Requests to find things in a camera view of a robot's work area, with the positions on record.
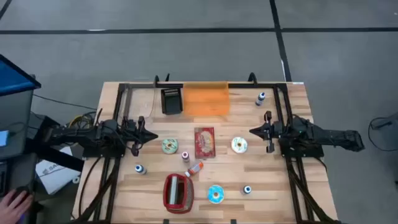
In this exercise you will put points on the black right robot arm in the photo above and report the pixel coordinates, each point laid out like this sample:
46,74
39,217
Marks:
326,137

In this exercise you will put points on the red-rimmed grey basket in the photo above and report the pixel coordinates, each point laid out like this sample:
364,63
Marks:
190,193

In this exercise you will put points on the orange translucent plastic bin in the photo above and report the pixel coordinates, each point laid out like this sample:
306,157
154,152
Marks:
206,99

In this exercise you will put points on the mint green frosted donut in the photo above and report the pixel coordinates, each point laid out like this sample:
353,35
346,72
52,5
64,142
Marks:
164,147

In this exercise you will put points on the blue frosted donut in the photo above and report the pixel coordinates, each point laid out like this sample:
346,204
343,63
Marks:
211,194

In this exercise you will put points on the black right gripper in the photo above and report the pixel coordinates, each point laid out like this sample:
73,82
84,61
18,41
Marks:
275,130

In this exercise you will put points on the black mesh basket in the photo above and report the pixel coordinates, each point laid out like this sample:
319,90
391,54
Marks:
171,104

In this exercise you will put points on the black aluminium rig frame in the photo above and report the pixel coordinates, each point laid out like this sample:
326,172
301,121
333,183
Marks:
270,85

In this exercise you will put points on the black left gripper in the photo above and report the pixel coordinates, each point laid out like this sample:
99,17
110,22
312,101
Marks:
133,137

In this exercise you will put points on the white printed paper box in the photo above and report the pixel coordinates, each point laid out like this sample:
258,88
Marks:
53,177

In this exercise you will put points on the red snack packet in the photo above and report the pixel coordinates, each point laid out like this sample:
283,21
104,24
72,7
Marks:
204,143

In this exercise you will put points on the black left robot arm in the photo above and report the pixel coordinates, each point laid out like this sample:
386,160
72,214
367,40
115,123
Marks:
77,135

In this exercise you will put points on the person's hand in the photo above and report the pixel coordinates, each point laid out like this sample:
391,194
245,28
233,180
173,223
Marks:
12,207

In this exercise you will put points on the blue candy color bottle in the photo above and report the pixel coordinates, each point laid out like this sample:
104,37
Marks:
140,169
247,189
260,100

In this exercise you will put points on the orange candy color bottle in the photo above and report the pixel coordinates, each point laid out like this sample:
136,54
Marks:
196,168

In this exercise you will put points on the black clamp hook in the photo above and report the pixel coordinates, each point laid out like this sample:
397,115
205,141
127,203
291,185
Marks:
167,77
156,81
252,74

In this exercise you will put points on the blue-topped grey cabinet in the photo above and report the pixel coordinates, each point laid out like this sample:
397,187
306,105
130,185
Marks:
15,109

